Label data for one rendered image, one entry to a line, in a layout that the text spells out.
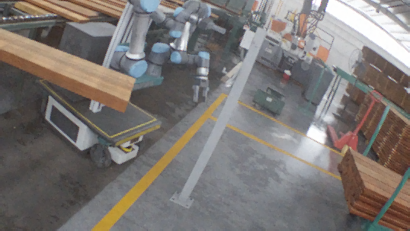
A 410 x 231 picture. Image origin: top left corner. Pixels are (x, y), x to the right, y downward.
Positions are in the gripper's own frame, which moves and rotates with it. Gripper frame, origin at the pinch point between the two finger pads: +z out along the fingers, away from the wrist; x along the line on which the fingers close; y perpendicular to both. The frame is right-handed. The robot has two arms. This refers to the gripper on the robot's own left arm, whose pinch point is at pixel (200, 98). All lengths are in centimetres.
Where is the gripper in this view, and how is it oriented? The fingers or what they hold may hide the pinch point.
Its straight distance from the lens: 247.1
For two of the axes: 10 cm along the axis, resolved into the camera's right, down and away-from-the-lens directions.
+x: 4.3, 0.4, 9.0
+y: 9.0, 0.8, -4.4
